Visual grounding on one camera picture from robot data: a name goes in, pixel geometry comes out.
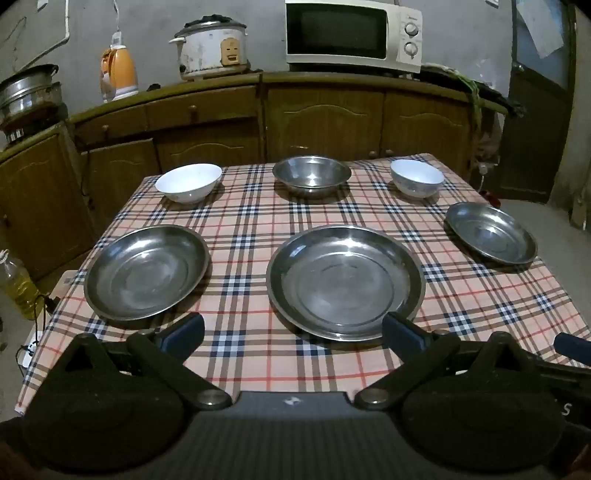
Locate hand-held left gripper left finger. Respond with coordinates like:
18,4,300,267
62,313,232,411

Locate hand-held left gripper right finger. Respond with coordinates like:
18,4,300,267
353,311,539,411

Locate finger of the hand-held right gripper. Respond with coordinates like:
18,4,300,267
554,332,591,360

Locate large steel plate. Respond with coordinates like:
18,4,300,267
265,224,426,343

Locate white plate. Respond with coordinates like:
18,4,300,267
154,163,223,205

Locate white ceramic bowl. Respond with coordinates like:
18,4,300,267
390,159,445,199

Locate steel bowl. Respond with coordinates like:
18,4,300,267
271,156,352,200

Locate plaid tablecloth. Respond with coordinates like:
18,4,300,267
14,154,591,416

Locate white floor power strip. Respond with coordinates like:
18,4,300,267
18,330,43,370

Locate cooking oil bottle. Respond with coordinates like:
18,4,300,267
0,249,42,320

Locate dark green door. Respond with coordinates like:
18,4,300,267
496,0,578,204

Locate brown wooden cabinet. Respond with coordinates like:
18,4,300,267
0,69,509,280

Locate green onions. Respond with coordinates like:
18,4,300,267
425,65,483,134

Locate dark tray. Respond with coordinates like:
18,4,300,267
420,65,527,116

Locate gas stove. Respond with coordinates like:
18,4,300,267
0,104,70,145

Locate orange electric kettle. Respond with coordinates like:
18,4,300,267
100,45,139,103

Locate white rice cooker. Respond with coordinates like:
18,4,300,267
168,16,250,81

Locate steel steamer pot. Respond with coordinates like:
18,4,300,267
0,64,63,116

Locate white microwave oven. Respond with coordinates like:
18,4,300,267
285,0,423,73

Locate paper sheet on door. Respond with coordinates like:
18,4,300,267
515,0,565,58

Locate white wall pipe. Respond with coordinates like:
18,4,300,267
58,0,75,49

